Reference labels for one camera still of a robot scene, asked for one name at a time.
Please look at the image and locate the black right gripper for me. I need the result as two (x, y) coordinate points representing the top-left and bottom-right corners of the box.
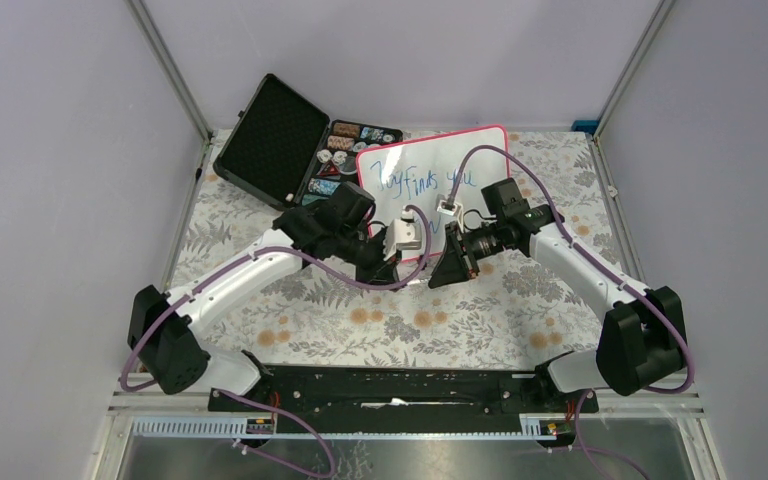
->
(428, 220), (505, 290)

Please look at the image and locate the pink framed whiteboard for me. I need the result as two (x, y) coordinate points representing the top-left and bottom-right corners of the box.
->
(356, 125), (510, 256)

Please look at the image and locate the blue clamp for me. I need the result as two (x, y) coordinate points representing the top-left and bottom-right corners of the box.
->
(570, 120), (600, 135)

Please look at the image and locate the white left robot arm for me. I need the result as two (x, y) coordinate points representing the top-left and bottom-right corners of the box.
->
(124, 183), (423, 411)

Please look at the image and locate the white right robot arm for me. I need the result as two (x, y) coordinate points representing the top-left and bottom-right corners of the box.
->
(429, 179), (688, 412)

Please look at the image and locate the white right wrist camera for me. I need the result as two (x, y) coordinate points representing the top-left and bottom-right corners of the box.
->
(436, 194), (464, 230)

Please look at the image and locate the black poker chip case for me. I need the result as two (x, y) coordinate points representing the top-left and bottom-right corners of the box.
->
(214, 73), (404, 211)

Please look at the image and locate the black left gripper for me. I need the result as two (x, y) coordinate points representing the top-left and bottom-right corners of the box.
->
(334, 225), (403, 290)

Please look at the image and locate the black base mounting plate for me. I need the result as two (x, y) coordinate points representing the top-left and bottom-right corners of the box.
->
(245, 364), (599, 435)

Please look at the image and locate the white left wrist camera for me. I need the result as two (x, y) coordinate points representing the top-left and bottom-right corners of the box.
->
(383, 219), (422, 259)

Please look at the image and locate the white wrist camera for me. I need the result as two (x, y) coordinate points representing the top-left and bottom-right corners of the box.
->
(383, 219), (422, 259)
(436, 194), (464, 230)

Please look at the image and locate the floral tablecloth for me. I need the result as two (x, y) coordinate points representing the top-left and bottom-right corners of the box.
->
(206, 132), (624, 370)

